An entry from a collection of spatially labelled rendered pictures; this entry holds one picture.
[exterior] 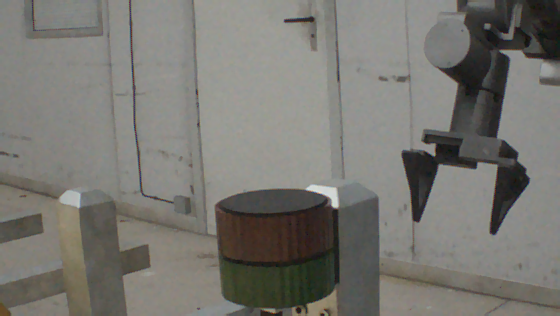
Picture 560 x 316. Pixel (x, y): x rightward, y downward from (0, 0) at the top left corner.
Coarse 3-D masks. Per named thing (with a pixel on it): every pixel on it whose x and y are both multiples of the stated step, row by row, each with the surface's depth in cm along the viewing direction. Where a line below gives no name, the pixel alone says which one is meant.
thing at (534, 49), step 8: (536, 24) 121; (536, 32) 123; (544, 32) 121; (552, 32) 120; (528, 40) 128; (536, 40) 126; (544, 40) 122; (552, 40) 121; (528, 48) 126; (536, 48) 125; (544, 48) 123; (552, 48) 123; (528, 56) 127; (536, 56) 126; (544, 56) 125; (552, 56) 124
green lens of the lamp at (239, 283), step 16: (320, 256) 48; (224, 272) 48; (240, 272) 47; (256, 272) 47; (272, 272) 47; (288, 272) 47; (304, 272) 47; (320, 272) 48; (224, 288) 49; (240, 288) 47; (256, 288) 47; (272, 288) 47; (288, 288) 47; (304, 288) 47; (320, 288) 48; (240, 304) 48; (256, 304) 47; (272, 304) 47; (288, 304) 47; (304, 304) 47
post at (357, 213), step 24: (336, 192) 51; (360, 192) 52; (336, 216) 50; (360, 216) 51; (336, 240) 51; (360, 240) 52; (336, 264) 51; (360, 264) 52; (360, 288) 52; (360, 312) 52
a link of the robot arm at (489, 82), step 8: (496, 48) 103; (496, 56) 102; (504, 56) 103; (496, 64) 102; (504, 64) 103; (488, 72) 102; (496, 72) 102; (504, 72) 103; (488, 80) 102; (496, 80) 102; (504, 80) 103; (472, 88) 103; (480, 88) 102; (488, 88) 102; (496, 88) 102; (504, 88) 103; (496, 96) 104
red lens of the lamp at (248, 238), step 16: (320, 208) 47; (224, 224) 47; (240, 224) 47; (256, 224) 46; (272, 224) 46; (288, 224) 46; (304, 224) 47; (320, 224) 47; (224, 240) 48; (240, 240) 47; (256, 240) 46; (272, 240) 46; (288, 240) 46; (304, 240) 47; (320, 240) 47; (240, 256) 47; (256, 256) 47; (272, 256) 46; (288, 256) 47; (304, 256) 47
